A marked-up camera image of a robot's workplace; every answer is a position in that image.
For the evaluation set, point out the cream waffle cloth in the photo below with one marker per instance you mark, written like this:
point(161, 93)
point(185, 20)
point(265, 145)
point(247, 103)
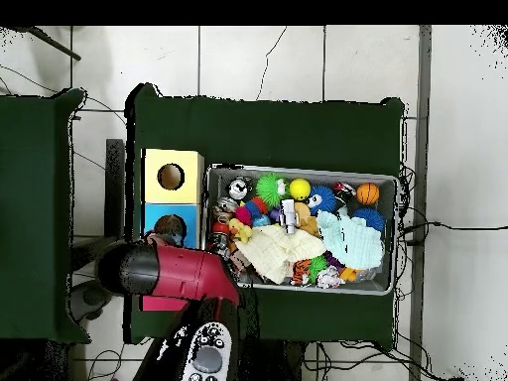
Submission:
point(278, 250)

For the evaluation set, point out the light blue waffle cloth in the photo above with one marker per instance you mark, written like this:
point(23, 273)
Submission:
point(353, 242)

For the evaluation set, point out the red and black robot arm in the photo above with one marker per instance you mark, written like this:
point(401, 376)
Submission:
point(190, 274)

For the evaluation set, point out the shallow clear mesh bin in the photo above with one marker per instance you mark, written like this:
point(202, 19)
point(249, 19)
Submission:
point(388, 274)

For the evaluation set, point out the crushed silver soda can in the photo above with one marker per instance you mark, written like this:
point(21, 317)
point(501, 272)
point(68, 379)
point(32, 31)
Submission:
point(238, 189)

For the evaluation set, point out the large green spiky ball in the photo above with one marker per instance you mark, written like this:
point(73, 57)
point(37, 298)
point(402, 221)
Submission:
point(272, 188)

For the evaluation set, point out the grey metal toy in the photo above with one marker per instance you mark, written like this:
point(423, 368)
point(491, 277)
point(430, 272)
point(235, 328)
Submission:
point(287, 216)

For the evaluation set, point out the yellow ball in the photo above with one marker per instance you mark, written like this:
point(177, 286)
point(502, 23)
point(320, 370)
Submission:
point(299, 189)

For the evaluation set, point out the blue spiky ball with eyes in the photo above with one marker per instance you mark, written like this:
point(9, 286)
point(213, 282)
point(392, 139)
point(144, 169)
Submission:
point(321, 200)

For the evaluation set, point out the dark green table cloth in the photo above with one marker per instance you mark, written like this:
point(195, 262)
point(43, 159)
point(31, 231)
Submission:
point(262, 135)

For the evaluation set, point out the orange striped tiger toy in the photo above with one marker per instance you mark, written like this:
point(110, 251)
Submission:
point(300, 272)

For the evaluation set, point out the orange basketball toy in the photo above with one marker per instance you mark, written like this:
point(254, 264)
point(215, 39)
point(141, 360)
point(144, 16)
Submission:
point(367, 194)

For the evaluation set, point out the black flat panel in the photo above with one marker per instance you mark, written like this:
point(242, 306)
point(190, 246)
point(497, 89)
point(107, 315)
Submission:
point(116, 182)

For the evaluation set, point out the grey stand base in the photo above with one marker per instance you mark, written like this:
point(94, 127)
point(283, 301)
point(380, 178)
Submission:
point(83, 303)

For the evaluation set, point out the green cloth side table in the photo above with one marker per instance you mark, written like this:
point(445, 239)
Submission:
point(36, 214)

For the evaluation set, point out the dark thin rod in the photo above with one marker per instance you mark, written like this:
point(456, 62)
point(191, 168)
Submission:
point(51, 44)

